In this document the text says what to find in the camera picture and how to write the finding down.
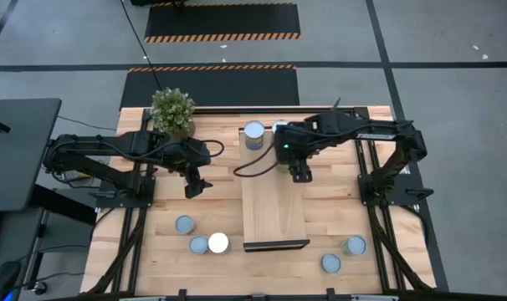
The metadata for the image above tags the black computer mouse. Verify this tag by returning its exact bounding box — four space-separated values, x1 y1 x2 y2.
0 261 23 300

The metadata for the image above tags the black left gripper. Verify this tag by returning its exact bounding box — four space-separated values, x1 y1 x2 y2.
165 137 214 200

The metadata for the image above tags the thin black floor cable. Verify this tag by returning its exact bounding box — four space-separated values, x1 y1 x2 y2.
56 115 117 132

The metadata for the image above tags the black desk leg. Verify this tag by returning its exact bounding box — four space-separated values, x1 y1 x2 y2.
27 183 98 227

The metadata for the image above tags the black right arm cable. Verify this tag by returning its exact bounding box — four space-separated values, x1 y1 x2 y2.
233 140 279 179

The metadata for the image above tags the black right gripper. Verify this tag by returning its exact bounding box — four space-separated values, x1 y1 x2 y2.
274 120 321 184

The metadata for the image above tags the short blue can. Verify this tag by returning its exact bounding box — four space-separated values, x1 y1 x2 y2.
174 214 196 235
320 253 342 275
188 235 209 255

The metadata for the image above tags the wooden shelf with black ends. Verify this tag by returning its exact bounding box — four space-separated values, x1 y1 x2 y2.
238 125 311 253

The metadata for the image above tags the dark grey desk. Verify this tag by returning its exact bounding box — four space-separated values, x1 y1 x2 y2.
0 98 63 213

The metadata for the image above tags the mint green fruit label can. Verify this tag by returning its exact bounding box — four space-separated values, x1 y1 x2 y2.
341 234 368 257

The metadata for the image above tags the potted green plant wicker pot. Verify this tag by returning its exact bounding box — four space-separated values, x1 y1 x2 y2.
150 86 197 141

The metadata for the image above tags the tall silver-top can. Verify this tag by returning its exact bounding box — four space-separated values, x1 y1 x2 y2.
207 231 232 255

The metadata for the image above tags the black mat with hazard stripe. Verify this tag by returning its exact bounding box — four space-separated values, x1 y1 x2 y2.
144 3 301 43
119 64 300 109

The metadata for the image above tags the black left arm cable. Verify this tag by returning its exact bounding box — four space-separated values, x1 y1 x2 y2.
194 139 226 159

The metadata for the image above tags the black aluminium table frame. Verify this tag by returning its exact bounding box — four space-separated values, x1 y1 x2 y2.
85 106 438 301

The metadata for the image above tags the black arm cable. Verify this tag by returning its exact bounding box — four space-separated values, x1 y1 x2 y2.
194 139 226 159
233 140 279 179

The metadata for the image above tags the tall can blue yellow label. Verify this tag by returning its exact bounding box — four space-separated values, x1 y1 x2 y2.
243 120 266 151

